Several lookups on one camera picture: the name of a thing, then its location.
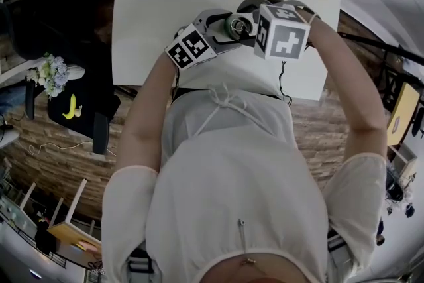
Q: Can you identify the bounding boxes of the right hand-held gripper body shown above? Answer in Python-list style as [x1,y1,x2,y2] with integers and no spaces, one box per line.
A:
[252,0,312,61]

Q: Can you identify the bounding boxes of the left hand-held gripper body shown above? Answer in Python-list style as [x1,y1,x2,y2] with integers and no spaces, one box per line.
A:
[164,17,220,72]

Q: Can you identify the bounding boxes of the person's right forearm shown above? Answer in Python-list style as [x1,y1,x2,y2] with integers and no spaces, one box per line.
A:
[306,11,388,163]

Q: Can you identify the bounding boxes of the person's left forearm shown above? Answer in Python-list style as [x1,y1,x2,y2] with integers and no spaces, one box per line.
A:
[115,51,176,173]

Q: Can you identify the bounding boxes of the person's black trousers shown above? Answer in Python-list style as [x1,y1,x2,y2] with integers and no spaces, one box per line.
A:
[171,86,286,102]

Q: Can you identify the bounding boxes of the black metal table base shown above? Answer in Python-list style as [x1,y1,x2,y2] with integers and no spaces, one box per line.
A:
[337,30,424,110]

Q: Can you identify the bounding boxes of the black mesh office chair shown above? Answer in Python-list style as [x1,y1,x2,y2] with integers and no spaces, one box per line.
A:
[0,0,122,156]

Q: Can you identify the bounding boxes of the person in white shirt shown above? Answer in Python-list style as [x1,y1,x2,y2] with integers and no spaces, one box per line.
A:
[101,82,388,283]

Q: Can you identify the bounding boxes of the yellow banana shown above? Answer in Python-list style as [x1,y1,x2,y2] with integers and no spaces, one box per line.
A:
[62,94,78,120]

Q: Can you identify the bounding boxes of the flower bouquet in white vase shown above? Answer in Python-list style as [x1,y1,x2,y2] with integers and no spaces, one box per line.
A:
[25,52,86,99]

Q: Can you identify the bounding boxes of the white rounded device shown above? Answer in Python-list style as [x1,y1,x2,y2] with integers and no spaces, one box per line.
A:
[0,124,21,148]

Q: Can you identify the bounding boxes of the yellow table with white legs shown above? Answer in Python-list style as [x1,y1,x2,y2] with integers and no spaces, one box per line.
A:
[19,178,103,251]

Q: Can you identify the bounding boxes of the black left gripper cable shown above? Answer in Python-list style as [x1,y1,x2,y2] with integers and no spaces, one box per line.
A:
[170,68,182,100]

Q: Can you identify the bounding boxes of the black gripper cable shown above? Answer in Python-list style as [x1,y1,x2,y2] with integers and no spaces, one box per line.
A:
[278,60,294,107]
[170,68,182,100]

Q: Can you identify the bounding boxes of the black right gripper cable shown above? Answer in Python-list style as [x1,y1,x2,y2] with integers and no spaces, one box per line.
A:
[278,60,294,107]

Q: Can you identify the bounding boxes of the cream floor cable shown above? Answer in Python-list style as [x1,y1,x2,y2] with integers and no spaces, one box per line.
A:
[28,141,117,156]

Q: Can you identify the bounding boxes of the grey harness strap buckle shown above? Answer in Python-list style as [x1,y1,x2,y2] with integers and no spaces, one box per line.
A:
[327,230,348,253]
[127,248,155,276]

